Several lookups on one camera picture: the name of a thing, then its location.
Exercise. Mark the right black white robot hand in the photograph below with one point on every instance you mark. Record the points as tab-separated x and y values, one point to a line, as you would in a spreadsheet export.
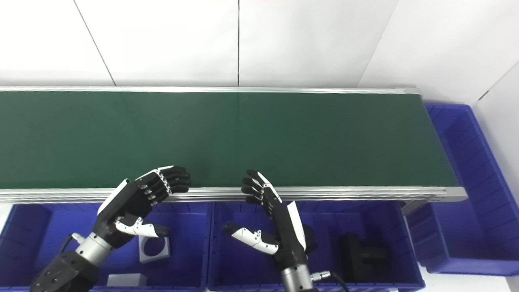
290	231

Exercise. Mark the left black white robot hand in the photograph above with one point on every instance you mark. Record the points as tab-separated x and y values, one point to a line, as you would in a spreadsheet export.
129	202

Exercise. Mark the white square part with hole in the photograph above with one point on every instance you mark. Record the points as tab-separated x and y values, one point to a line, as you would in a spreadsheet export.
142	255
125	280

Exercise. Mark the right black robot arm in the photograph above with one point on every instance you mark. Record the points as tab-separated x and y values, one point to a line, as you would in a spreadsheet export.
298	280

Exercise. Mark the blue plastic bin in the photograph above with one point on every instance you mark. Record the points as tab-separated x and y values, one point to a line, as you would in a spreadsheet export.
478	194
186	251
243	267

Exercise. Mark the black plastic part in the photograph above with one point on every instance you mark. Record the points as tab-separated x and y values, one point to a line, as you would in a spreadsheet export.
361	255

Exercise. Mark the green conveyor belt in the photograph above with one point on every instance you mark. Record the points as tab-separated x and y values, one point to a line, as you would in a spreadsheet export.
365	194
243	138

